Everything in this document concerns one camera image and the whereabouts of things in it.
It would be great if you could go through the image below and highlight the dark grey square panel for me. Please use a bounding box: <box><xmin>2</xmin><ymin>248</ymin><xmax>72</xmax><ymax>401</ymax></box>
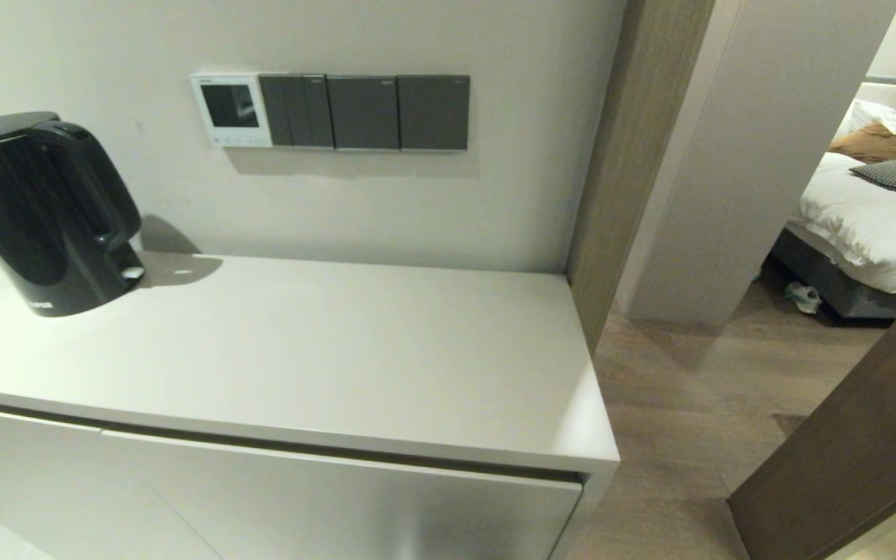
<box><xmin>397</xmin><ymin>75</ymin><xmax>471</xmax><ymax>152</ymax></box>
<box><xmin>327</xmin><ymin>75</ymin><xmax>401</xmax><ymax>151</ymax></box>

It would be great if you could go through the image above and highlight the narrow white cabinet door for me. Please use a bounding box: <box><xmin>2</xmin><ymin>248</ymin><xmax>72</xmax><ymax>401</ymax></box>
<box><xmin>0</xmin><ymin>403</ymin><xmax>223</xmax><ymax>560</ymax></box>

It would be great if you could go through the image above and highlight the bed with white duvet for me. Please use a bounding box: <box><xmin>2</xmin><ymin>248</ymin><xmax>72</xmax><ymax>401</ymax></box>
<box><xmin>771</xmin><ymin>148</ymin><xmax>896</xmax><ymax>320</ymax></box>

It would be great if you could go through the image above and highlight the white cabinet body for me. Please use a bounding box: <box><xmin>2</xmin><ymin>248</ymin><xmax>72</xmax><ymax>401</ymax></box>
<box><xmin>0</xmin><ymin>240</ymin><xmax>621</xmax><ymax>560</ymax></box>

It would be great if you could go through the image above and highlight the light shoe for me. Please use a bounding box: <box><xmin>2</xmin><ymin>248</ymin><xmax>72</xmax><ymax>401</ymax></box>
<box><xmin>785</xmin><ymin>282</ymin><xmax>822</xmax><ymax>315</ymax></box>

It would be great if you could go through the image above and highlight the wide white cabinet door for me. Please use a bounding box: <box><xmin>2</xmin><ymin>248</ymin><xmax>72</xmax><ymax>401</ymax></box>
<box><xmin>102</xmin><ymin>430</ymin><xmax>583</xmax><ymax>560</ymax></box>

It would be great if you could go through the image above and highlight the brown wooden door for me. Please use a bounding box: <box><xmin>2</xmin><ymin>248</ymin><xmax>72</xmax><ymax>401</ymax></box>
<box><xmin>728</xmin><ymin>264</ymin><xmax>896</xmax><ymax>560</ymax></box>

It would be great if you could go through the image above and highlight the grey triple rocker wall switch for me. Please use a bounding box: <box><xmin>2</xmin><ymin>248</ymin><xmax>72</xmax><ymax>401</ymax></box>
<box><xmin>259</xmin><ymin>74</ymin><xmax>335</xmax><ymax>149</ymax></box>

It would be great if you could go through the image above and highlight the wooden door frame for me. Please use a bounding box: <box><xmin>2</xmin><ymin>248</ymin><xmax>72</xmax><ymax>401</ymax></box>
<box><xmin>566</xmin><ymin>0</ymin><xmax>717</xmax><ymax>355</ymax></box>

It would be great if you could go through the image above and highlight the brown cushion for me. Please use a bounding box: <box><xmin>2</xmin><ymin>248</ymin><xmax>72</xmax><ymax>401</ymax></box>
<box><xmin>829</xmin><ymin>121</ymin><xmax>896</xmax><ymax>165</ymax></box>

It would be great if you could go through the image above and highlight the black electric kettle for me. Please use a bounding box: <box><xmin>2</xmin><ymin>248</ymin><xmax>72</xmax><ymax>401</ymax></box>
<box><xmin>0</xmin><ymin>111</ymin><xmax>145</xmax><ymax>318</ymax></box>

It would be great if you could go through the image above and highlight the white wall thermostat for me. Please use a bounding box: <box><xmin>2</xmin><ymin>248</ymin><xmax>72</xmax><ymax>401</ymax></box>
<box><xmin>190</xmin><ymin>73</ymin><xmax>274</xmax><ymax>149</ymax></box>

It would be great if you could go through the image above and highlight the small white pillow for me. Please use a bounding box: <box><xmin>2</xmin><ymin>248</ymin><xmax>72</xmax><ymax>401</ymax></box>
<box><xmin>837</xmin><ymin>99</ymin><xmax>896</xmax><ymax>141</ymax></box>

